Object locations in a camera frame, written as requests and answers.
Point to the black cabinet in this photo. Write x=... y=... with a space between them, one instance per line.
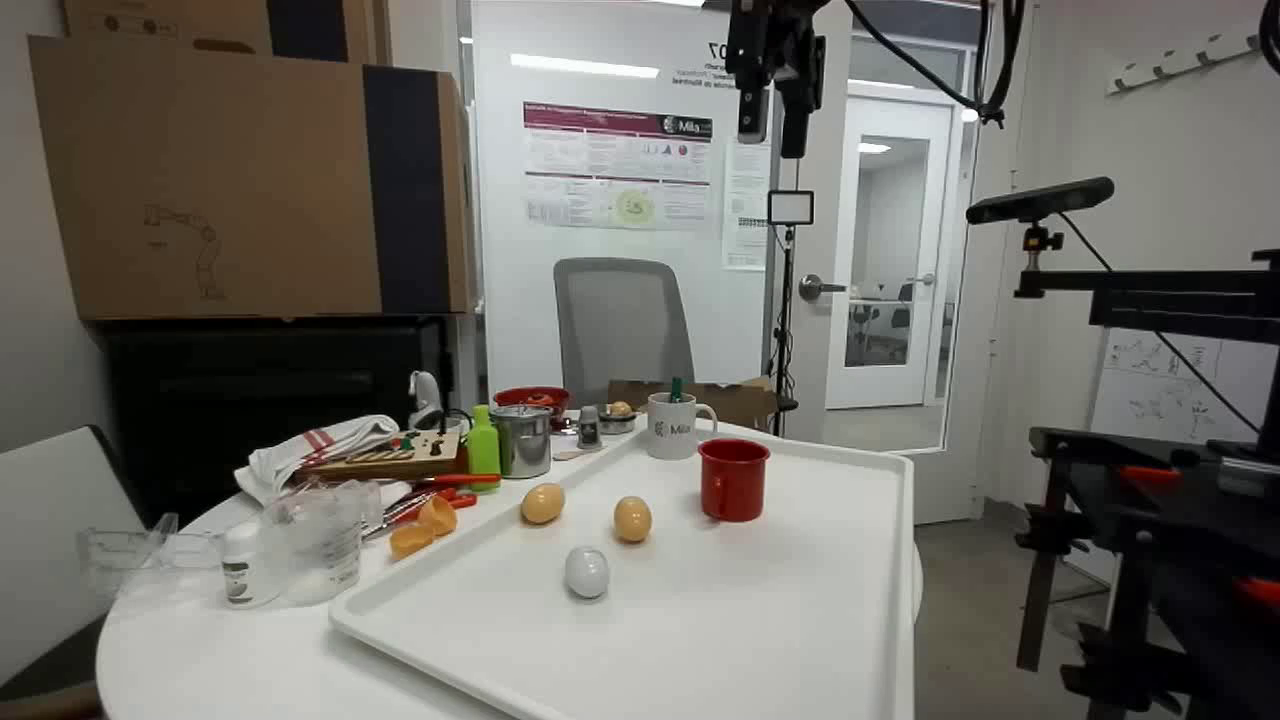
x=250 y=400

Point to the small bowl with egg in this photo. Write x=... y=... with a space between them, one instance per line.
x=618 y=418

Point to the white mug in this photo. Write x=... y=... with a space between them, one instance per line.
x=672 y=430

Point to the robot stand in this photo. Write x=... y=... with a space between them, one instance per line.
x=1150 y=520

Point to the white cloth with red stripes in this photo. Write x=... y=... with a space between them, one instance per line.
x=300 y=455

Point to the white hand controller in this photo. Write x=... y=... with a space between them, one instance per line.
x=424 y=395

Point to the white egg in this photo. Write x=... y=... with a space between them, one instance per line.
x=587 y=573

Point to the clear plastic container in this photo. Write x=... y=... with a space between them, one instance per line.
x=130 y=555

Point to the paper sheet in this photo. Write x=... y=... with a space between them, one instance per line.
x=746 y=210

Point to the small white bottle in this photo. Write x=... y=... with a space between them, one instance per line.
x=245 y=570

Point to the poster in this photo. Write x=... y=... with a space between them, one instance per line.
x=617 y=165

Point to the light panel on stand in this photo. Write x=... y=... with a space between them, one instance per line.
x=790 y=208

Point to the red cup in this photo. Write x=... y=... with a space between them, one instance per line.
x=733 y=485

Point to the camera on mount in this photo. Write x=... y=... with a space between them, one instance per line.
x=1040 y=200

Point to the grey office chair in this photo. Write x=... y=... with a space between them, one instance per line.
x=620 y=320

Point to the steel pot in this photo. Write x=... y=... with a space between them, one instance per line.
x=524 y=445

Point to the small grey shaker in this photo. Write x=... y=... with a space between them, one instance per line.
x=589 y=430

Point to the wooden toy tool board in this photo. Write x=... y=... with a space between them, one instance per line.
x=400 y=460

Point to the white plastic tray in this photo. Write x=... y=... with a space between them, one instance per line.
x=700 y=600

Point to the clear measuring cup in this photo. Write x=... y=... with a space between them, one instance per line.
x=325 y=545

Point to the white door with glass window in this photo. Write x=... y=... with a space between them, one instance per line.
x=850 y=330

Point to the red bowl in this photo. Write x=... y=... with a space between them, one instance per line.
x=520 y=397

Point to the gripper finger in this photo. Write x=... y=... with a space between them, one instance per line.
x=797 y=90
x=753 y=60

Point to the orange egg shell halves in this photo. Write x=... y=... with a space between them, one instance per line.
x=425 y=525

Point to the white coat hook rail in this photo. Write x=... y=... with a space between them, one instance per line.
x=1180 y=62

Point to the large cardboard box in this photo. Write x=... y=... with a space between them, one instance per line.
x=220 y=180

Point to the brown egg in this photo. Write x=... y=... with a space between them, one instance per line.
x=542 y=504
x=632 y=519

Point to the green plastic bottle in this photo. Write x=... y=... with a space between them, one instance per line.
x=483 y=450

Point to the whiteboard with drawings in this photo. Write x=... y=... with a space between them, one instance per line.
x=1150 y=390

